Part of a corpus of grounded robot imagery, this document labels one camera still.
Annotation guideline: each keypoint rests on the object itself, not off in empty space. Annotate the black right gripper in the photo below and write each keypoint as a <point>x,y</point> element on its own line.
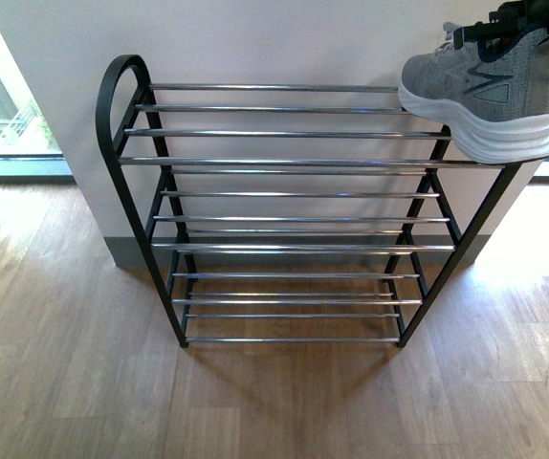
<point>508,20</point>

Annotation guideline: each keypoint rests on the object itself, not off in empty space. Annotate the black metal shoe rack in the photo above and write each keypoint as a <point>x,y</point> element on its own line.
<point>282,208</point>

